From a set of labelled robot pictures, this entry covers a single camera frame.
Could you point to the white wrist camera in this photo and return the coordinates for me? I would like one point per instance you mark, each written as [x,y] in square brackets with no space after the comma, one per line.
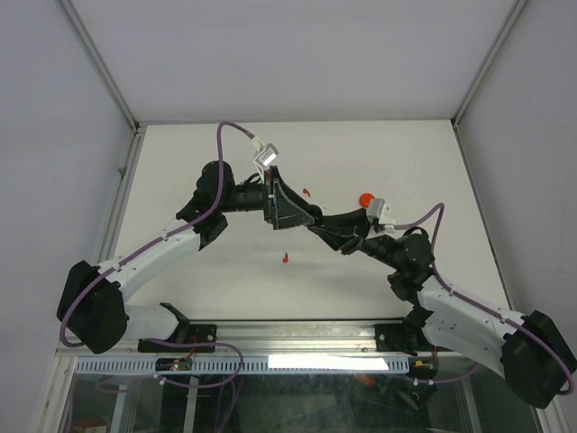
[265,154]
[380,218]

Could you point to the orange round charging case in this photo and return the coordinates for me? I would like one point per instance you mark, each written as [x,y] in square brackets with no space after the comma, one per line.
[365,199]

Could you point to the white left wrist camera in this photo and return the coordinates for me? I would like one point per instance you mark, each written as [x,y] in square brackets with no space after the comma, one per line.
[265,154]

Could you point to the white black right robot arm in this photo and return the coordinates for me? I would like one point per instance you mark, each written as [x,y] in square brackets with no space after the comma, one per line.
[527,351]

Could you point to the black round charging case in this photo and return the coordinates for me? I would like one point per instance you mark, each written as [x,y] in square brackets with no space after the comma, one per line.
[318,221]

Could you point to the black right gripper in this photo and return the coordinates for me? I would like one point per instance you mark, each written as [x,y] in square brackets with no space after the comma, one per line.
[346,244]

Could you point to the left aluminium frame post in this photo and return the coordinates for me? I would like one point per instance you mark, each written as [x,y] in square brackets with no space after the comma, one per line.
[97,61]

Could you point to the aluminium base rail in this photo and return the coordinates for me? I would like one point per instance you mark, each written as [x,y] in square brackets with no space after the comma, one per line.
[326,337]

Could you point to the white slotted cable duct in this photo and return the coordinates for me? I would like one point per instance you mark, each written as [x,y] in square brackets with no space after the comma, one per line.
[272,364]

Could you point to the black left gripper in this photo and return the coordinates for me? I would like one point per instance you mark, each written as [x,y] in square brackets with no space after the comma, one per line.
[282,213]

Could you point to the aluminium corner frame post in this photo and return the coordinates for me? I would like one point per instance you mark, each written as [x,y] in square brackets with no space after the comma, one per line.
[506,28]

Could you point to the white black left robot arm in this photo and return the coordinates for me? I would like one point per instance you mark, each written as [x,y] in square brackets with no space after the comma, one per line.
[94,303]

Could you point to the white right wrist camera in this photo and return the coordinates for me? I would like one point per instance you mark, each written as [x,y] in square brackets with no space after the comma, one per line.
[380,218]

